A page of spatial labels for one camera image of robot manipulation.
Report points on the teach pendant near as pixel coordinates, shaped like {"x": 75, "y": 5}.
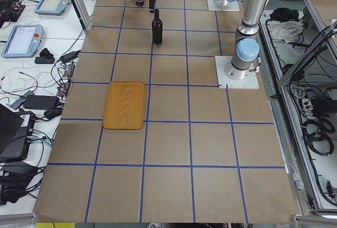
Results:
{"x": 23, "y": 41}

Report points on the wooden tray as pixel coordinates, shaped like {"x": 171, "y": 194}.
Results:
{"x": 124, "y": 106}

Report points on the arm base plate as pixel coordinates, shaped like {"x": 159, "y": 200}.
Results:
{"x": 223, "y": 5}
{"x": 230, "y": 77}

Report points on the black laptop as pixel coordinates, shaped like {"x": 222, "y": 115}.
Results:
{"x": 16, "y": 128}

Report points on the teach pendant far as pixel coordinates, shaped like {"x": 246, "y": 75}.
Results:
{"x": 51, "y": 7}

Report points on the teach pendant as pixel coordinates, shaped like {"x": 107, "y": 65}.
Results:
{"x": 51, "y": 7}
{"x": 23, "y": 41}

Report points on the aluminium frame post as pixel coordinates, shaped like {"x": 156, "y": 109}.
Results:
{"x": 82, "y": 14}

